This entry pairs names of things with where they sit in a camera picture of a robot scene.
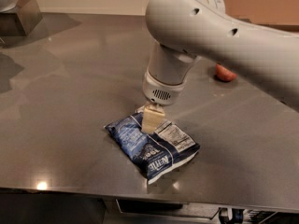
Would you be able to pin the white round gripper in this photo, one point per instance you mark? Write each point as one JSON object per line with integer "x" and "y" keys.
{"x": 161, "y": 90}

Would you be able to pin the blue chip bag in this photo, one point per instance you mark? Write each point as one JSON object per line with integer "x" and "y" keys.
{"x": 154, "y": 154}

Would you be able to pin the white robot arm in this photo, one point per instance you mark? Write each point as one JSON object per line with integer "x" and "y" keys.
{"x": 186, "y": 31}

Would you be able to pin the red apple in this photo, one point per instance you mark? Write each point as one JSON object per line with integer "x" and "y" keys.
{"x": 224, "y": 74}

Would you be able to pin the black caster wheel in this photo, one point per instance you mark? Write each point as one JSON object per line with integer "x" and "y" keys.
{"x": 231, "y": 216}

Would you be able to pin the dark wooden block stand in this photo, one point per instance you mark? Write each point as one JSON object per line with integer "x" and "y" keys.
{"x": 20, "y": 20}

